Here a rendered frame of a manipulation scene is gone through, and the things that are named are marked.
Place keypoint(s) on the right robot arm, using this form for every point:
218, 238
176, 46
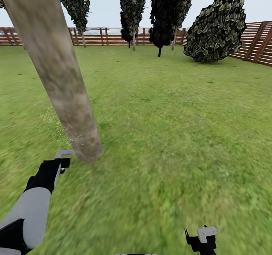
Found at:
205, 242

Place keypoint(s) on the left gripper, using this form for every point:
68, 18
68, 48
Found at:
65, 162

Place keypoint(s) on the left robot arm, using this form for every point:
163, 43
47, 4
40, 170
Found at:
24, 227

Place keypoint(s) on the bush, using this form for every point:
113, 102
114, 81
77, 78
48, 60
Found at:
217, 31

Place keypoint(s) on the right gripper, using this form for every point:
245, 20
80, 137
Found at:
203, 248

